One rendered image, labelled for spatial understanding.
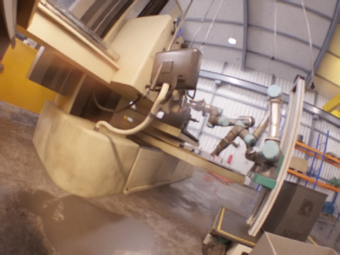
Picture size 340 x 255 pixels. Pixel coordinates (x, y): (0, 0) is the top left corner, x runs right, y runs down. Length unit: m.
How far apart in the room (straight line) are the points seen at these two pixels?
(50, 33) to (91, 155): 0.97
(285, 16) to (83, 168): 8.65
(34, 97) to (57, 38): 2.29
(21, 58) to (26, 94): 0.68
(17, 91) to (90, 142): 2.34
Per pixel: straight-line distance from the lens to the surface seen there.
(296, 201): 1.27
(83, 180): 1.38
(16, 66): 3.26
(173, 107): 1.77
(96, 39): 1.37
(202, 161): 1.95
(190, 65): 0.79
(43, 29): 1.16
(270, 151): 0.99
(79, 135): 1.27
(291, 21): 8.54
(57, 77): 1.57
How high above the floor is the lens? 0.80
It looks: 4 degrees up
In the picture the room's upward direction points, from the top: 23 degrees clockwise
